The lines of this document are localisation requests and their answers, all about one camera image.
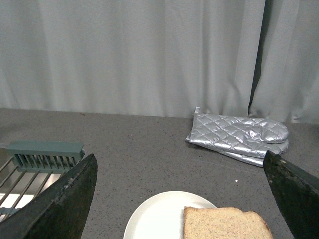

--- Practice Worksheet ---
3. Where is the slice of brown bread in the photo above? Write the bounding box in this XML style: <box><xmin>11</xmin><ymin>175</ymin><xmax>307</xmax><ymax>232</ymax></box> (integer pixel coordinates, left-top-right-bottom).
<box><xmin>183</xmin><ymin>207</ymin><xmax>273</xmax><ymax>239</ymax></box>

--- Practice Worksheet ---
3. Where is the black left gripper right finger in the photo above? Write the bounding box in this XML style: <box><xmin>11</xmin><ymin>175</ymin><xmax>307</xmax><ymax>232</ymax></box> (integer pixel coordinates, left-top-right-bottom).
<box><xmin>263</xmin><ymin>151</ymin><xmax>319</xmax><ymax>239</ymax></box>

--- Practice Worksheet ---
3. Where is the right grey curtain panel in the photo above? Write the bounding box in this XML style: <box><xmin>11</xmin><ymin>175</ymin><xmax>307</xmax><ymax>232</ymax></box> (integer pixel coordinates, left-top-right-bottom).
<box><xmin>249</xmin><ymin>0</ymin><xmax>319</xmax><ymax>124</ymax></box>

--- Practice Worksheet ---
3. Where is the lower silver quilted oven mitt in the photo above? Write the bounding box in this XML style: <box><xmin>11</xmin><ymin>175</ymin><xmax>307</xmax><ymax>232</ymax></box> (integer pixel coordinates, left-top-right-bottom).
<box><xmin>221</xmin><ymin>140</ymin><xmax>289</xmax><ymax>167</ymax></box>

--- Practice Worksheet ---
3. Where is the left grey curtain panel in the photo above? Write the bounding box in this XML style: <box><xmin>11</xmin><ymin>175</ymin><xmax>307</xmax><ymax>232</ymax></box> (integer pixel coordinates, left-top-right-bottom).
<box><xmin>0</xmin><ymin>0</ymin><xmax>265</xmax><ymax>117</ymax></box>

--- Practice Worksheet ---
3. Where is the green metal dish rack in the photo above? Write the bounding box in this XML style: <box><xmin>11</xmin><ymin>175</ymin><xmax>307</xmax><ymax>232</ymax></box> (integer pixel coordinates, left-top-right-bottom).
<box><xmin>0</xmin><ymin>140</ymin><xmax>85</xmax><ymax>221</ymax></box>

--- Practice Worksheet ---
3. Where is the grey curtain panel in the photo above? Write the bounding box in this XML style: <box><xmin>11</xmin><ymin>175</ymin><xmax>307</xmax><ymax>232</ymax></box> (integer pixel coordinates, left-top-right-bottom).
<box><xmin>0</xmin><ymin>0</ymin><xmax>265</xmax><ymax>117</ymax></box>
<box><xmin>249</xmin><ymin>0</ymin><xmax>319</xmax><ymax>124</ymax></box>

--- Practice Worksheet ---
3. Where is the silver quilted oven mitt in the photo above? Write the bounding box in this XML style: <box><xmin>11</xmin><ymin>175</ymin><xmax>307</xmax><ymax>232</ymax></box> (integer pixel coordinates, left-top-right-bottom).
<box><xmin>221</xmin><ymin>140</ymin><xmax>289</xmax><ymax>167</ymax></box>
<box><xmin>186</xmin><ymin>107</ymin><xmax>289</xmax><ymax>158</ymax></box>

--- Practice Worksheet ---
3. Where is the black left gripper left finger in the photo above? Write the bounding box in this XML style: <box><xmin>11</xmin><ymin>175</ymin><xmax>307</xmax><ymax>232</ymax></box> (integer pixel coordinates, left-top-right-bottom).
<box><xmin>0</xmin><ymin>154</ymin><xmax>97</xmax><ymax>239</ymax></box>

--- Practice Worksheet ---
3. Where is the white round plate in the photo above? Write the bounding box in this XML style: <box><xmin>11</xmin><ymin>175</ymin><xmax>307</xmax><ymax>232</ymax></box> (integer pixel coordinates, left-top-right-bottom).
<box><xmin>123</xmin><ymin>191</ymin><xmax>216</xmax><ymax>239</ymax></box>

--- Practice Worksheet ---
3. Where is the upper silver quilted oven mitt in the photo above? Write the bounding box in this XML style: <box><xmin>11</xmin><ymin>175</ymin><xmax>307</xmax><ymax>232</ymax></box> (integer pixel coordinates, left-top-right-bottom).
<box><xmin>186</xmin><ymin>107</ymin><xmax>289</xmax><ymax>158</ymax></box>

